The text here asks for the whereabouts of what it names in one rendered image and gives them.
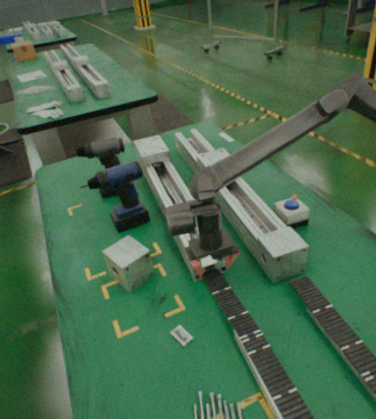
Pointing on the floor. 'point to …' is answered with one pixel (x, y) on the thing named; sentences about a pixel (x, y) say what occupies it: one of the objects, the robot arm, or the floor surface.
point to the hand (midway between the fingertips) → (213, 268)
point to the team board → (247, 38)
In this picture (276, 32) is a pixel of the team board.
